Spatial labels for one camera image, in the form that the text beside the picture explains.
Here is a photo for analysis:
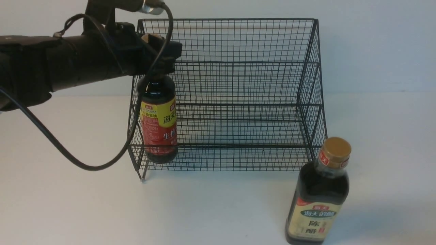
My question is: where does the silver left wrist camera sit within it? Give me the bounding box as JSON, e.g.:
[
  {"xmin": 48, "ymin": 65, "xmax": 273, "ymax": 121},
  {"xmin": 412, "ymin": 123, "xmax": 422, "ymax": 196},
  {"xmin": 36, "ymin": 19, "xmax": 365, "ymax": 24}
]
[{"xmin": 137, "ymin": 0, "xmax": 165, "ymax": 16}]

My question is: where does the vinegar bottle cream label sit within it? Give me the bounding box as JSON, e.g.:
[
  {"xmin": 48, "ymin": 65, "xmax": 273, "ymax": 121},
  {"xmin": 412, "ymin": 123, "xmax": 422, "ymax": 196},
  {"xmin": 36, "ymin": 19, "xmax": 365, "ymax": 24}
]
[{"xmin": 285, "ymin": 137, "xmax": 352, "ymax": 245}]

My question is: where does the soy sauce bottle red label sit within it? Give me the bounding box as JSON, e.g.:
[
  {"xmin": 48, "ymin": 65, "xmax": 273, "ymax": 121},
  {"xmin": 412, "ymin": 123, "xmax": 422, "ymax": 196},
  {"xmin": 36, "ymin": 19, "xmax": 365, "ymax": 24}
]
[{"xmin": 137, "ymin": 33, "xmax": 178, "ymax": 164}]

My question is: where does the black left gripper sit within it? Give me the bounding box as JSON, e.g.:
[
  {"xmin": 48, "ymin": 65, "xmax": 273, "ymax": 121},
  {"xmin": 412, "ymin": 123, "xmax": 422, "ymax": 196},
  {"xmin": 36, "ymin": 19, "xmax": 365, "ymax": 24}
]
[{"xmin": 81, "ymin": 22, "xmax": 183, "ymax": 77}]

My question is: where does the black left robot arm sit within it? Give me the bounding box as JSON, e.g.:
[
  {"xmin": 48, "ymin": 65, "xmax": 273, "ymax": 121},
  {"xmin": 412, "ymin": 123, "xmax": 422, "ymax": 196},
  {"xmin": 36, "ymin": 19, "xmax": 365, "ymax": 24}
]
[{"xmin": 1, "ymin": 23, "xmax": 183, "ymax": 107}]

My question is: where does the black wire mesh shelf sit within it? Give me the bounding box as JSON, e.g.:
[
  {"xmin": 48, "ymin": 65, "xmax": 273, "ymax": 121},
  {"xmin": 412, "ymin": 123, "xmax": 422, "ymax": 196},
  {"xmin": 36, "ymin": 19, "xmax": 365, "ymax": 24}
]
[{"xmin": 129, "ymin": 18, "xmax": 327, "ymax": 182}]

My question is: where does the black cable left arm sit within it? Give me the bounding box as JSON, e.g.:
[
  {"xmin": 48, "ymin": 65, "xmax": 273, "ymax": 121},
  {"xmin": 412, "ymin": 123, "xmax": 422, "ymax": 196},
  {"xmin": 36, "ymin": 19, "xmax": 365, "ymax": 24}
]
[{"xmin": 0, "ymin": 2, "xmax": 174, "ymax": 172}]

